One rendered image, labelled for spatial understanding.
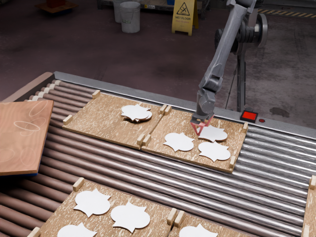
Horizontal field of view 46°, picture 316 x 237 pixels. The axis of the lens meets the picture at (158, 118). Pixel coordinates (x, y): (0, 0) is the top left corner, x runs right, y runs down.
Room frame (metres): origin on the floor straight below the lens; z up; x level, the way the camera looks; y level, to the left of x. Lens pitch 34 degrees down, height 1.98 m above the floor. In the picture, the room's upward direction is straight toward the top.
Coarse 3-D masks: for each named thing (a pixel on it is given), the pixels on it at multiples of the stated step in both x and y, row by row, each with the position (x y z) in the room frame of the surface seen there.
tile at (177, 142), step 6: (168, 138) 1.36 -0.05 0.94; (174, 138) 1.36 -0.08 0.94; (180, 138) 1.36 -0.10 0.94; (186, 138) 1.36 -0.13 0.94; (168, 144) 1.31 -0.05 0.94; (174, 144) 1.31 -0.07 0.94; (180, 144) 1.31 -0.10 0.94; (186, 144) 1.32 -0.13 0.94; (192, 144) 1.32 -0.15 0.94; (174, 150) 1.27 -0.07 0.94; (180, 150) 1.28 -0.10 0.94; (186, 150) 1.27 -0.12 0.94
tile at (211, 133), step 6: (204, 126) 1.45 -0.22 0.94; (210, 126) 1.45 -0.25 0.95; (204, 132) 1.40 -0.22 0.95; (210, 132) 1.40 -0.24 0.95; (216, 132) 1.40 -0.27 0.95; (222, 132) 1.40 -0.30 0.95; (198, 138) 1.36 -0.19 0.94; (204, 138) 1.36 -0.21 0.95; (210, 138) 1.35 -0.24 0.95; (216, 138) 1.35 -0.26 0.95; (222, 138) 1.35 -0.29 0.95
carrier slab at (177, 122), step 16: (176, 112) 1.59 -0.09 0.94; (160, 128) 1.45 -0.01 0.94; (176, 128) 1.45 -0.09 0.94; (192, 128) 1.45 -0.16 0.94; (224, 128) 1.45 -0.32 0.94; (240, 128) 1.45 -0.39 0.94; (160, 144) 1.33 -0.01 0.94; (224, 144) 1.33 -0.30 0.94; (240, 144) 1.33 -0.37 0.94; (192, 160) 1.22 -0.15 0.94; (208, 160) 1.22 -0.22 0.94
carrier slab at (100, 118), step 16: (112, 96) 1.74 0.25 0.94; (80, 112) 1.59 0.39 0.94; (96, 112) 1.59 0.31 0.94; (112, 112) 1.59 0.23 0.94; (64, 128) 1.46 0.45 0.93; (80, 128) 1.45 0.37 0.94; (96, 128) 1.45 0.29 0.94; (112, 128) 1.45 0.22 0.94; (128, 128) 1.45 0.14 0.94; (144, 128) 1.45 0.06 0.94; (128, 144) 1.33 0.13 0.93
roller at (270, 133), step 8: (56, 80) 1.95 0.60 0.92; (72, 88) 1.88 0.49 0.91; (80, 88) 1.87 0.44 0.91; (88, 88) 1.86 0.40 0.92; (120, 96) 1.77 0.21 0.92; (152, 104) 1.69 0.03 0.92; (160, 104) 1.69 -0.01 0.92; (192, 112) 1.61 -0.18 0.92; (248, 128) 1.48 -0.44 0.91; (256, 128) 1.47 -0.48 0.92; (272, 136) 1.43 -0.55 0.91; (280, 136) 1.42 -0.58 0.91; (288, 136) 1.41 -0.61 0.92; (296, 136) 1.41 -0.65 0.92; (304, 144) 1.37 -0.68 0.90; (312, 144) 1.36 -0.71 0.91
